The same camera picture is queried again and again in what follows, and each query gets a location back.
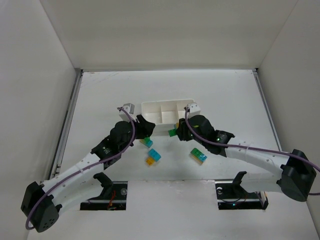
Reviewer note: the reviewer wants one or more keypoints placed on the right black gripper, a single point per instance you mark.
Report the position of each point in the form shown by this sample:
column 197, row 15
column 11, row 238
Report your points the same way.
column 182, row 130

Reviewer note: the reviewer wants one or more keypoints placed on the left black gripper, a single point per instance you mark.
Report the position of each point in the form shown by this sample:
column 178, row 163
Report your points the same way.
column 146, row 126

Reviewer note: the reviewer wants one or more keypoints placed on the green lego brick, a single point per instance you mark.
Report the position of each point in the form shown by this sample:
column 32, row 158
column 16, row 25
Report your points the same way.
column 172, row 132

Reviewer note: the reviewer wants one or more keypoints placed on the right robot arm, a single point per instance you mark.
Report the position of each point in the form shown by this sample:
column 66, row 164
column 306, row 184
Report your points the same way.
column 290, row 173

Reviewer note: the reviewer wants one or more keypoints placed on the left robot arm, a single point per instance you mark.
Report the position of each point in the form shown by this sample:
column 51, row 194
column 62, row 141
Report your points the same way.
column 43, row 203

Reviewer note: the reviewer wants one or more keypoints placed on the white divided container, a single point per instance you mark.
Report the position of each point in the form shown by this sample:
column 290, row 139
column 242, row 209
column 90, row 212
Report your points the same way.
column 164, row 112

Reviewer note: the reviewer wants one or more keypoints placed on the blue lego brick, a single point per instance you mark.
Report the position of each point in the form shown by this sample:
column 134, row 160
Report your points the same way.
column 152, row 153

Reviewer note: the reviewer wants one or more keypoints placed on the orange lego brick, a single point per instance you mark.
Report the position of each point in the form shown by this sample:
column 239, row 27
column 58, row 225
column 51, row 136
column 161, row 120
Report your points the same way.
column 150, row 161

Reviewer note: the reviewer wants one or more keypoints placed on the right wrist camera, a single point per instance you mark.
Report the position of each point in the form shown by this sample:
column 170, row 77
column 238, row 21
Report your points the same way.
column 192, row 109

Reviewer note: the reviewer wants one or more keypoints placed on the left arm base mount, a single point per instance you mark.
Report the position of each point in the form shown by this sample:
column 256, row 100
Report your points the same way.
column 113, row 196

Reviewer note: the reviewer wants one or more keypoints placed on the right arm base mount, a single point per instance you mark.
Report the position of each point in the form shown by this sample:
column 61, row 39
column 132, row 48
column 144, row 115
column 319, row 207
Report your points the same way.
column 231, row 196

